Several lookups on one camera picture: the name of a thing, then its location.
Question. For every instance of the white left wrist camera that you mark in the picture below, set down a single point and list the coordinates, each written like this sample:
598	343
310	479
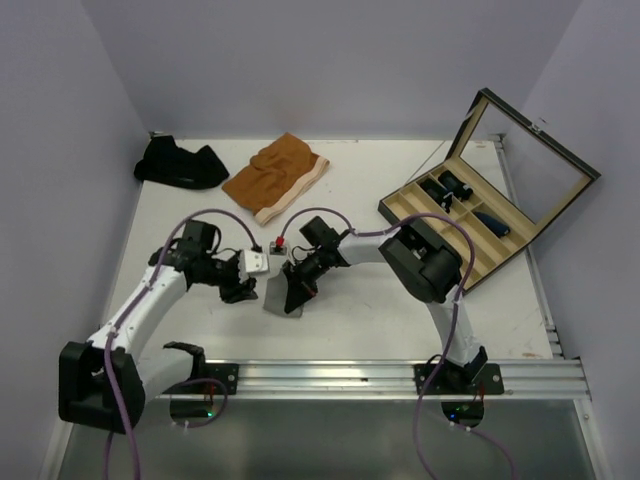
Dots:
252	263

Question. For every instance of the brown underwear cream waistband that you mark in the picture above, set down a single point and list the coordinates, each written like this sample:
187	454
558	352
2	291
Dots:
276	177

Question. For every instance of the black rolled underwear in box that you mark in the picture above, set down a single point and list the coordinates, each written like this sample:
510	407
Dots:
444	188

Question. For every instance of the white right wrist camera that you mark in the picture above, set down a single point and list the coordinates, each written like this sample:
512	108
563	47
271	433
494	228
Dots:
278	247

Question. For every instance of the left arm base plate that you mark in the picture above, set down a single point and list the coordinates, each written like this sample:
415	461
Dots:
226	373

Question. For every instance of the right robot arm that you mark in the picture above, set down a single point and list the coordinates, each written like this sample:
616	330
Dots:
426	265

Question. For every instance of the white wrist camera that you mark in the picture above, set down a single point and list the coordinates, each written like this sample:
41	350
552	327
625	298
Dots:
278	247
252	263

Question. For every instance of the grey underwear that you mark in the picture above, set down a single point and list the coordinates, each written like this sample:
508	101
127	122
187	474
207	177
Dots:
275	297

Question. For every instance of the aluminium table edge rail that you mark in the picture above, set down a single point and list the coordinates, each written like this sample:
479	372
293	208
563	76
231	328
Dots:
550	327

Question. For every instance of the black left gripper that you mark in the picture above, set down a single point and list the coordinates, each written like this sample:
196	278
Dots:
236	291

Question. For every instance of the black beige compartment box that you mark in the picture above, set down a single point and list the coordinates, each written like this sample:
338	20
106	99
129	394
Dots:
547	176

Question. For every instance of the navy rolled underwear in box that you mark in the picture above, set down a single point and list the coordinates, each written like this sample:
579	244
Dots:
493	224

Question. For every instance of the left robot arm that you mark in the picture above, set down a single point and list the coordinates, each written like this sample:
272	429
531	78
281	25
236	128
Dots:
105	382

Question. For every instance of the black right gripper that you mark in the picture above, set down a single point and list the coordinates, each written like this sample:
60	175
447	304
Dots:
301	287

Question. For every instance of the aluminium front rail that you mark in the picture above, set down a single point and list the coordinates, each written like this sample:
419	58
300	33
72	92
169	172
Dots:
553	379

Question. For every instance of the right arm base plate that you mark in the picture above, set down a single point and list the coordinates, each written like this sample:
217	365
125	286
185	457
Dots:
450	381

